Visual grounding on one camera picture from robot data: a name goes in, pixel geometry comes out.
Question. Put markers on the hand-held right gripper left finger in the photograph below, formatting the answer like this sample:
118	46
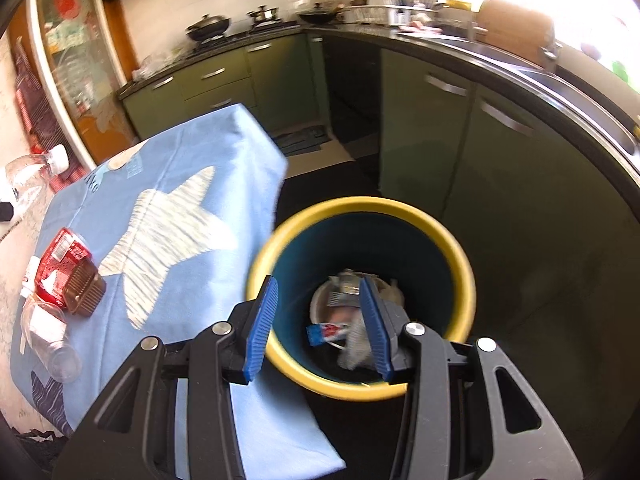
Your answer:
260	335

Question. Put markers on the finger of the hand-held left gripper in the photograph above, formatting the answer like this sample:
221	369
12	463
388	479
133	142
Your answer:
5	211

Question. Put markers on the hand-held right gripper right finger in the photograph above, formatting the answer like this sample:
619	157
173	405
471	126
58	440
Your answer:
377	335

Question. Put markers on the clear plastic bottle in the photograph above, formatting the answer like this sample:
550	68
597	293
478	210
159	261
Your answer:
30	180

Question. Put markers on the red white blue wrapper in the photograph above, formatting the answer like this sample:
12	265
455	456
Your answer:
325	334

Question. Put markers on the red snack packet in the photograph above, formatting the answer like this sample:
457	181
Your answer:
60	260

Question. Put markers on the brown plastic tray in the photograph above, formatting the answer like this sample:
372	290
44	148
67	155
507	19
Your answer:
85	290

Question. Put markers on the yellow-rimmed blue bin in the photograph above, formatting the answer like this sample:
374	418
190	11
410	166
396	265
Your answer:
360	205

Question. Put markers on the clear plastic cup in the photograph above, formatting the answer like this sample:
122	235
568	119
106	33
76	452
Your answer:
52	345

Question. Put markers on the purple checked apron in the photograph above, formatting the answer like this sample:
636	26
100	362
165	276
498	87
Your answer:
30	95

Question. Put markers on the printed glass sliding door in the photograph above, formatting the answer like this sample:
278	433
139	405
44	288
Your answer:
80	50

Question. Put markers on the blue star tablecloth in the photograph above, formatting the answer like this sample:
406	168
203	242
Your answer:
225	155

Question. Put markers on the dark floor mat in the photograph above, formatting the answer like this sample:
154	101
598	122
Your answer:
302	141

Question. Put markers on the crumpled plastic bags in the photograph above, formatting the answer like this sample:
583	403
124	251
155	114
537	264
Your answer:
157	66

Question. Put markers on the black lidded wok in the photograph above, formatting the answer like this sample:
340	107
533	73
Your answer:
210	26

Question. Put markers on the black stone countertop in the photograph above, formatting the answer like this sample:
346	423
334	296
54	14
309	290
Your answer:
450	49

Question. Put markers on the black gas stove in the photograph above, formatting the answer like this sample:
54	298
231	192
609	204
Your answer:
245	34

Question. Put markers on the pink cloth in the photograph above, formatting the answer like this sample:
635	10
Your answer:
421	27

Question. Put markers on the double steel sink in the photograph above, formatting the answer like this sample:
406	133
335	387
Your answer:
590	105

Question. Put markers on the small steel pot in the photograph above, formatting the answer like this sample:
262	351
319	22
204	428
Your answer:
264	15

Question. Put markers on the white dish rack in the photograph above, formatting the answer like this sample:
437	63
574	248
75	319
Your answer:
380	14

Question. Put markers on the black pan with lid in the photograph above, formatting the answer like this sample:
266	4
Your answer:
317	16

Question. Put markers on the wooden cutting board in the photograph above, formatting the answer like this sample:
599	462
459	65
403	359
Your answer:
515	30

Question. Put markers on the green plastic item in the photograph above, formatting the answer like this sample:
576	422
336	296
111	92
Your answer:
621	70

